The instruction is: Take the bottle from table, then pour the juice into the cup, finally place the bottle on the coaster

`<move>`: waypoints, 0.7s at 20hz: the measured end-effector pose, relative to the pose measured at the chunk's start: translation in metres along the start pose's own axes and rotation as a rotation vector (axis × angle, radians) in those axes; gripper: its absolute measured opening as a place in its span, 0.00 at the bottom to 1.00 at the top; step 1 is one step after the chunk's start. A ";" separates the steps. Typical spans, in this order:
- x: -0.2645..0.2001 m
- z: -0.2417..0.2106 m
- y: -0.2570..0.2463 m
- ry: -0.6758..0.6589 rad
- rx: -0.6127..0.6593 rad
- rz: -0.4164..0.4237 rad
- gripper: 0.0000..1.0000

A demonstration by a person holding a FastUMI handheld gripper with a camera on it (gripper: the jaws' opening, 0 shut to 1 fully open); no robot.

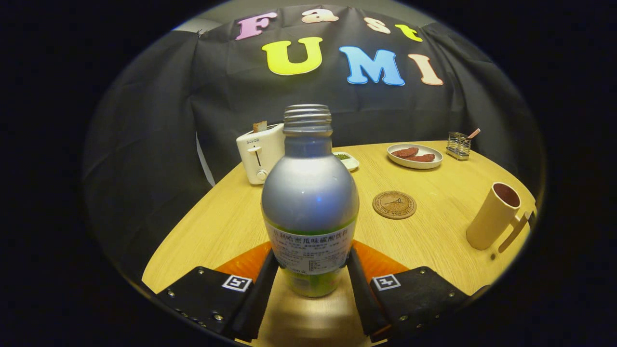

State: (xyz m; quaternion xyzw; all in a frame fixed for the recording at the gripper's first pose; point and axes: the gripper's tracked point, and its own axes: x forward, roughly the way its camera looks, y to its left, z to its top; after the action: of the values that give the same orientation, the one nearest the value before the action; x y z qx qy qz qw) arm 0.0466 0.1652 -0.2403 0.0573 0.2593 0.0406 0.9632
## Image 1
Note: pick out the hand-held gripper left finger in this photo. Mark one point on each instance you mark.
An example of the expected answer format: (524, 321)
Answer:
(260, 299)

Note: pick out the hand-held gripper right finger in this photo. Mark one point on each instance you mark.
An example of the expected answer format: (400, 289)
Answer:
(364, 299)

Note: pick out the round wooden coaster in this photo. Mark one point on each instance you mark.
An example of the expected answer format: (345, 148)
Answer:
(394, 205)

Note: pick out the silver green juice bottle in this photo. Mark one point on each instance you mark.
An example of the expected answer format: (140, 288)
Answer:
(308, 193)

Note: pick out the wooden table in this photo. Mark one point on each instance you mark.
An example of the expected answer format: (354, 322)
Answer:
(424, 250)

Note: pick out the white divided dish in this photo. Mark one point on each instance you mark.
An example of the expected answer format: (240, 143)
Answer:
(350, 163)

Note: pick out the white plate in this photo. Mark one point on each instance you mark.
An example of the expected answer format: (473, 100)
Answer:
(414, 164)

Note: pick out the white toaster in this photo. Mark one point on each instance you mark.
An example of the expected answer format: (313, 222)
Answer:
(258, 154)

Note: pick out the red meat slice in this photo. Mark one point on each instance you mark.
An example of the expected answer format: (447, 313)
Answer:
(405, 152)
(423, 158)

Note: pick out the toast slice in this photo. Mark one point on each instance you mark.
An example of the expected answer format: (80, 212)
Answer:
(260, 126)

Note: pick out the pink straw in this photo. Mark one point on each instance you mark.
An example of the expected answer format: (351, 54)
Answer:
(474, 133)

